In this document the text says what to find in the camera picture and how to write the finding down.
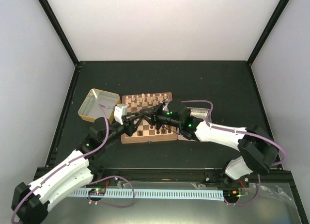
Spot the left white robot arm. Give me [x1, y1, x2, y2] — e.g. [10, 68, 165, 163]
[11, 114, 143, 224]

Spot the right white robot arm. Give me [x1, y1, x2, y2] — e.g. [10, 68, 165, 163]
[140, 99, 280, 187]

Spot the wooden chess board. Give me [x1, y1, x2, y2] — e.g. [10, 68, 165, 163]
[121, 92, 177, 144]

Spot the left circuit board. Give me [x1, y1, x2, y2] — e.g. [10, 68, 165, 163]
[88, 188, 106, 196]

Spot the circuit board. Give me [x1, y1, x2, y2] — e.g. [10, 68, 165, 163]
[223, 190, 248, 198]
[88, 188, 106, 196]

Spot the right circuit board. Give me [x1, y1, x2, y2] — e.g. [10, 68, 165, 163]
[223, 190, 248, 198]

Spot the pink metal tin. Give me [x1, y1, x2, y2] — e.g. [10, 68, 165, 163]
[177, 107, 209, 141]

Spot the gold metal tin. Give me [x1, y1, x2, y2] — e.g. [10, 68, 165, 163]
[78, 88, 121, 123]

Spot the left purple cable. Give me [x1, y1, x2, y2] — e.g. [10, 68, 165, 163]
[11, 104, 117, 224]

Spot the purple cable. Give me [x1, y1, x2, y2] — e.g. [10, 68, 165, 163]
[181, 99, 288, 166]
[11, 104, 117, 224]

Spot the white slotted cable duct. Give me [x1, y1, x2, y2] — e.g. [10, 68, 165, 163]
[68, 188, 224, 201]

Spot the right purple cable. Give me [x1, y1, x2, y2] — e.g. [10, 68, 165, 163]
[181, 99, 288, 166]

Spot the left black frame post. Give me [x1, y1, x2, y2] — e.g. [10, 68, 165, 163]
[38, 0, 79, 65]

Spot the black frame post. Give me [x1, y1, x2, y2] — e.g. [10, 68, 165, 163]
[247, 0, 290, 66]
[38, 0, 79, 65]

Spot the right black frame post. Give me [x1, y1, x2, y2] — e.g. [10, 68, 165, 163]
[247, 0, 290, 66]

